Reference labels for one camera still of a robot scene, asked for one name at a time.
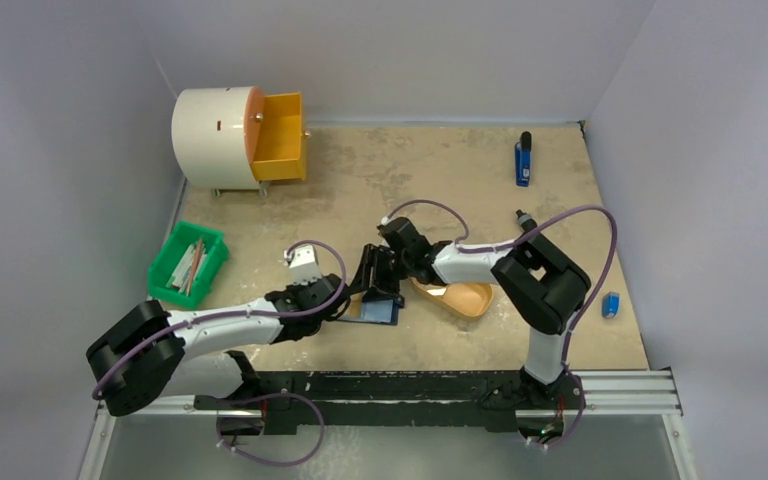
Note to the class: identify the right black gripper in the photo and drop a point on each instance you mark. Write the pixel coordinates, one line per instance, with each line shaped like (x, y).
(384, 266)

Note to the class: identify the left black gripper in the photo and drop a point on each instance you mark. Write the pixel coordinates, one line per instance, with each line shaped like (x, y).
(294, 290)

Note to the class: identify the blue leather card holder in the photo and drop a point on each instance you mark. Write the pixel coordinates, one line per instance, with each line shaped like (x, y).
(371, 312)

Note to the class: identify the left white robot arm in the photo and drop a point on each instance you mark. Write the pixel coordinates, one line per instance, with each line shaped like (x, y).
(144, 356)

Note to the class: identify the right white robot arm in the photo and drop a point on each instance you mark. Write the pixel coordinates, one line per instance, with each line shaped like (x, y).
(546, 287)

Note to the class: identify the tan oval plastic tray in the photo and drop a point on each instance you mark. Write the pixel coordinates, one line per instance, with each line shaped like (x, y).
(469, 301)

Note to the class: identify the sticks in green bin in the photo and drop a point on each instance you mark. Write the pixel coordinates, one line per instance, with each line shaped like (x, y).
(182, 279)

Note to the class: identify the green plastic bin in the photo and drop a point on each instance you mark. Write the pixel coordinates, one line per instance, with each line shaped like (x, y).
(183, 235)

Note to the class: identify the orange plastic drawer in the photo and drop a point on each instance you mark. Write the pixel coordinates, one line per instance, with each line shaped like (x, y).
(281, 151)

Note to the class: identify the small black grey knob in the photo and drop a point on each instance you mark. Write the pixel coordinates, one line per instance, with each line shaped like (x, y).
(522, 217)

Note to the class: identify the blue black utility tool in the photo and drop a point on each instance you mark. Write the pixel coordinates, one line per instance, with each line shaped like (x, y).
(523, 159)

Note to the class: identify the white cylindrical drawer cabinet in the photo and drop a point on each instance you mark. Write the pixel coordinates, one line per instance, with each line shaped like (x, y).
(215, 132)

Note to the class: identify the small blue block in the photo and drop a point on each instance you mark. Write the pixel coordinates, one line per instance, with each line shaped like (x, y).
(610, 305)

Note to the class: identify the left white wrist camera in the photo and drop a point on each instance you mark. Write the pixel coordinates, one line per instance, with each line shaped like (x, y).
(303, 265)

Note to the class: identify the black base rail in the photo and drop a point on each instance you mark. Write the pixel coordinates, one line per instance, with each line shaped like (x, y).
(497, 401)

